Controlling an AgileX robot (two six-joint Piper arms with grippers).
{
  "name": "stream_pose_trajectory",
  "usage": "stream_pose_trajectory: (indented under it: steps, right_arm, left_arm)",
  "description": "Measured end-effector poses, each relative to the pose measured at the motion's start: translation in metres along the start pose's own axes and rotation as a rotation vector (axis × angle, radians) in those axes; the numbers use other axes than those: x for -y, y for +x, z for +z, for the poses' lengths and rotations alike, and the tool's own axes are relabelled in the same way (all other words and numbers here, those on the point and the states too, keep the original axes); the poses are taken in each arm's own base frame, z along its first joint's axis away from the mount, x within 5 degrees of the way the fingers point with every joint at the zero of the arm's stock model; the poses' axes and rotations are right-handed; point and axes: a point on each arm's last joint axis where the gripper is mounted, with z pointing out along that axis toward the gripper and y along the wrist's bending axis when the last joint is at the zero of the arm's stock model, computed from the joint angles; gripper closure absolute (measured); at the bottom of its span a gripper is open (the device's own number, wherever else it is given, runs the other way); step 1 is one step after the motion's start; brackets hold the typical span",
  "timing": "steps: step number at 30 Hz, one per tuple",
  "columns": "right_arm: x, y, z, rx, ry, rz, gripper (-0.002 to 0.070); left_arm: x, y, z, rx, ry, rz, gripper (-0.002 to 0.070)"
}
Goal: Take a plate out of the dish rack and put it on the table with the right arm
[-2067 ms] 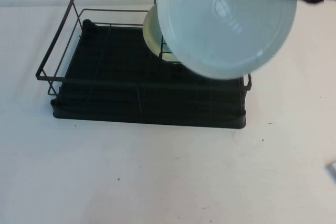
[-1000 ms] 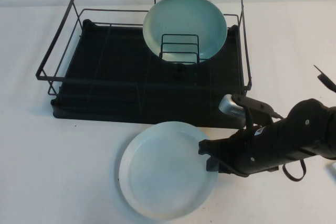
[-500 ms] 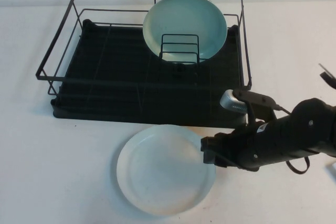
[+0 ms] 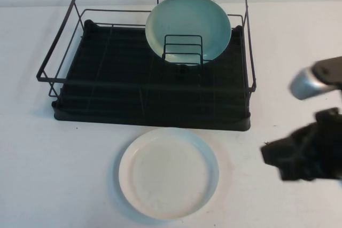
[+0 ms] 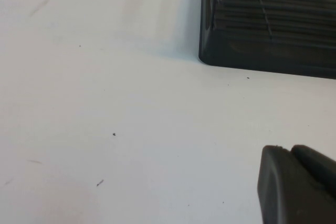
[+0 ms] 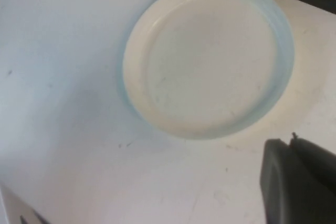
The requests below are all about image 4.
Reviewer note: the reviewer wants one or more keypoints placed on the black plastic drip tray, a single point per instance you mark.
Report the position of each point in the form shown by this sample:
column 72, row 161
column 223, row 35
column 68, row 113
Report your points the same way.
column 112, row 108

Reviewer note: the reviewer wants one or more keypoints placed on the green round plate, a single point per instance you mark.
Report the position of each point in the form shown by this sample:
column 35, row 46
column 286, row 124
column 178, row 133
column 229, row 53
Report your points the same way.
column 187, row 22

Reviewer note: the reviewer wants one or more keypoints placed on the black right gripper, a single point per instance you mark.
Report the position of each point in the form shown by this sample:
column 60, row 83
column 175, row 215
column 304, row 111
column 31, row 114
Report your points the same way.
column 326, row 142

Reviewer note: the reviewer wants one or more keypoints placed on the white round plate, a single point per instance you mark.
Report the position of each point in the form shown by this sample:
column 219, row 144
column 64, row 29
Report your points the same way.
column 165, row 174

